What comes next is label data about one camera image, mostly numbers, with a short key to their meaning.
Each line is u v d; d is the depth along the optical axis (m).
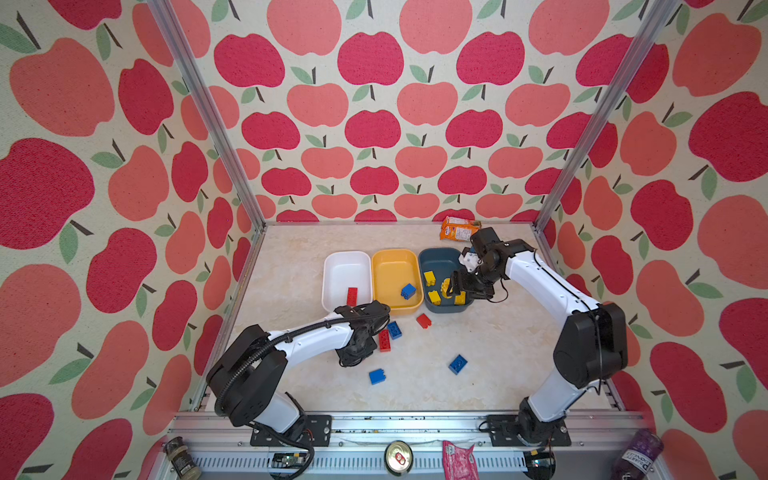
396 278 1.05
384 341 0.88
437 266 1.15
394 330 0.91
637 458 0.66
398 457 0.62
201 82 0.82
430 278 1.01
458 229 1.16
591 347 0.46
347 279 1.04
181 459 0.68
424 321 0.93
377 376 0.83
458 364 0.84
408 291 0.98
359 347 0.72
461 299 0.98
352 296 0.98
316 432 0.75
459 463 0.69
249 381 0.43
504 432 0.73
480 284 0.74
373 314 0.71
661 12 0.69
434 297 0.96
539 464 0.73
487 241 0.71
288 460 0.72
